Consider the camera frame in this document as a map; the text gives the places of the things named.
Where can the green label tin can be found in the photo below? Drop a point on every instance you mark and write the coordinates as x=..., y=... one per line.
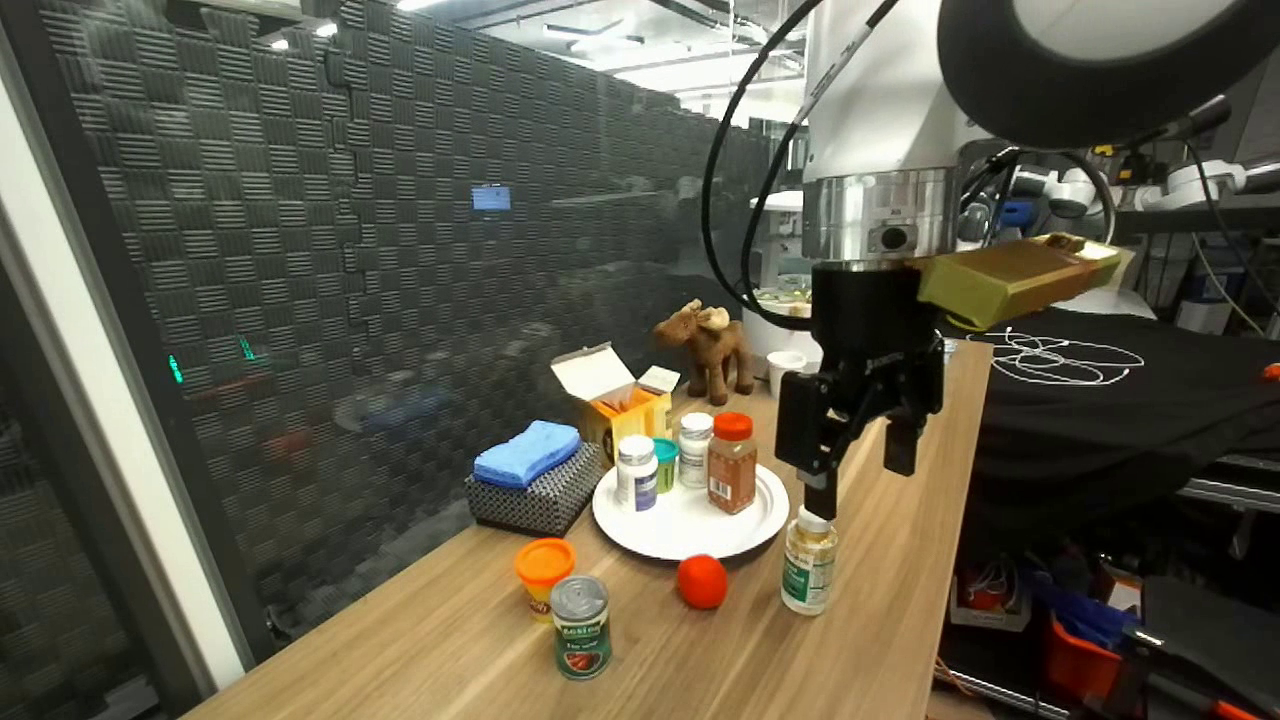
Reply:
x=582, y=630

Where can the orange lid spice jar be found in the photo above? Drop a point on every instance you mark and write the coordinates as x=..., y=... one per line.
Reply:
x=735, y=461

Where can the white paper cup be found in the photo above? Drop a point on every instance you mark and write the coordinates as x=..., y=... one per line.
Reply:
x=788, y=363

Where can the orange strawberry plushie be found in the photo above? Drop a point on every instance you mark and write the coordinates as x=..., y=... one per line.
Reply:
x=702, y=582

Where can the yellow open cardboard box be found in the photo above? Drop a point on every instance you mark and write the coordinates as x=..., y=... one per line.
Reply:
x=618, y=403

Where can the black cloth covered table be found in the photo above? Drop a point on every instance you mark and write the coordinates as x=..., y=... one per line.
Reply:
x=1106, y=412

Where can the green label white pill bottle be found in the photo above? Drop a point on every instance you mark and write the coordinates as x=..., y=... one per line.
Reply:
x=809, y=564

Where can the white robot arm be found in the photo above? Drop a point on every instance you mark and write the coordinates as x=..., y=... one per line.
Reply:
x=892, y=90

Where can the teal cap small bottle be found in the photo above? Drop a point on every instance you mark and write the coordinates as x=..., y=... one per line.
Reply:
x=665, y=464

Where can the brown moose plushie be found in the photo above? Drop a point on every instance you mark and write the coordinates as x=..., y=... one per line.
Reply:
x=713, y=339

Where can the orange lid small jar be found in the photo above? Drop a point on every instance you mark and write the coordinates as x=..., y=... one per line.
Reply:
x=542, y=564

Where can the blue sponge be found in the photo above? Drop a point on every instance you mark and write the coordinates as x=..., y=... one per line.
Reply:
x=525, y=457

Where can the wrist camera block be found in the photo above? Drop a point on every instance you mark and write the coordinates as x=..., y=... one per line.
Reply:
x=1000, y=281

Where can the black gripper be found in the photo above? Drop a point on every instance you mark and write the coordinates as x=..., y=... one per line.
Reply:
x=879, y=363

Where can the white round plate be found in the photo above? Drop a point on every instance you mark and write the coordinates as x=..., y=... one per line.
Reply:
x=691, y=524

